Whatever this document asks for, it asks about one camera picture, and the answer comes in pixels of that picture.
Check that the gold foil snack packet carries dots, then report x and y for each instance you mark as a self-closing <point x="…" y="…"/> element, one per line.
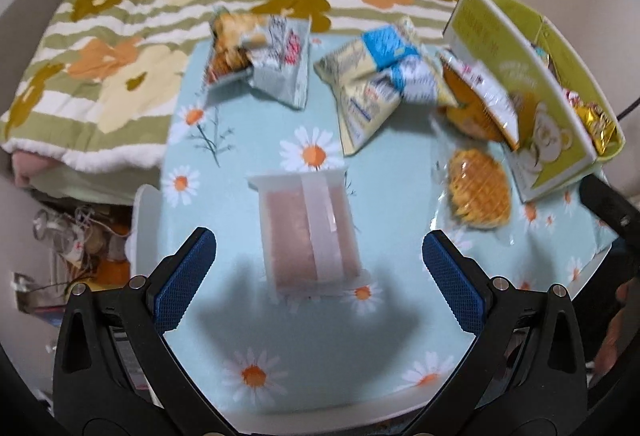
<point x="597" y="128"/>

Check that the person's right hand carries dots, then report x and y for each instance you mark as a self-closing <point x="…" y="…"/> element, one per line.
<point x="612" y="336"/>

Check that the blue and white snack packet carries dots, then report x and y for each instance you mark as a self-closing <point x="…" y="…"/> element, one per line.
<point x="417" y="78"/>

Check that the clear packet of pink cake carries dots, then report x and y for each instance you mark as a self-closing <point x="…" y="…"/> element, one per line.
<point x="310" y="233"/>

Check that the pink cloth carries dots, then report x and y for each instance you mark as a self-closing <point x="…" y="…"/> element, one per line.
<point x="27" y="170"/>

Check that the white curved panel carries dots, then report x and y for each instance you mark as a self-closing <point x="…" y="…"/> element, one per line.
<point x="146" y="226"/>

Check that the clear packet with round waffle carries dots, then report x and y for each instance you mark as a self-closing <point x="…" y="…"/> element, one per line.
<point x="477" y="188"/>

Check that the yellow object under table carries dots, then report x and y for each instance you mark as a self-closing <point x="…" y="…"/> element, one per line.
<point x="114" y="272"/>

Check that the red and white waffle packet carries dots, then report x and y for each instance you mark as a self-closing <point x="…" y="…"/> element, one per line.
<point x="480" y="100"/>

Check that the cream and blue snack packet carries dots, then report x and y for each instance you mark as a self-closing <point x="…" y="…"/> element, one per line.
<point x="365" y="80"/>

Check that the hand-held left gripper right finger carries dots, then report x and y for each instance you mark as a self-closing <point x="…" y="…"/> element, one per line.
<point x="452" y="276"/>

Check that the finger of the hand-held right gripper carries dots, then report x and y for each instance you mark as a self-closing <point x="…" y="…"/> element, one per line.
<point x="610" y="206"/>

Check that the blue daisy tablecloth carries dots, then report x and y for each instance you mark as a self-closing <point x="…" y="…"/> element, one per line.
<point x="310" y="346"/>

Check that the brown cracker snack packet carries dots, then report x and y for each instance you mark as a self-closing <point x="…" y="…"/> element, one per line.
<point x="232" y="45"/>

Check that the green striped floral blanket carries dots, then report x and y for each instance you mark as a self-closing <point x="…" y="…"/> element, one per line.
<point x="125" y="45"/>

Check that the yellow-green cardboard box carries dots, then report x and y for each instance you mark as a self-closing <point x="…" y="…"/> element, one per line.
<point x="540" y="115"/>

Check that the silver snack packet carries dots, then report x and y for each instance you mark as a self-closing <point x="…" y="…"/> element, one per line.
<point x="285" y="60"/>

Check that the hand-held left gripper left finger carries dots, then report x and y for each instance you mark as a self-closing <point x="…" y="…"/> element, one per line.
<point x="185" y="276"/>

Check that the light green bedding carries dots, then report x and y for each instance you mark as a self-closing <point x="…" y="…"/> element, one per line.
<point x="85" y="186"/>

